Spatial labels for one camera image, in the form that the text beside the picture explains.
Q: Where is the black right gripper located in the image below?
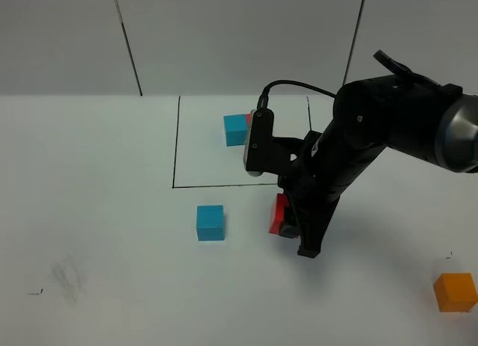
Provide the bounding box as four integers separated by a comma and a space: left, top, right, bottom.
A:
279, 130, 359, 258

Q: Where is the orange cube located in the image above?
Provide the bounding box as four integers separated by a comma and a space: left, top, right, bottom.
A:
433, 273, 478, 312

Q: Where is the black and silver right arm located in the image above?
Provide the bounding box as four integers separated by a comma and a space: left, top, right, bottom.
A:
279, 52, 477, 258

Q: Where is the blue template cube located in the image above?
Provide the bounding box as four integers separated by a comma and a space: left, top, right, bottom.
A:
223, 114, 248, 146

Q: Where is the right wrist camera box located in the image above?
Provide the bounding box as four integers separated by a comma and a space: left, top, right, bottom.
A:
243, 108, 274, 176

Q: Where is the black right camera cable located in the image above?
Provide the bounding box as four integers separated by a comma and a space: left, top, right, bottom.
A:
258, 80, 337, 111

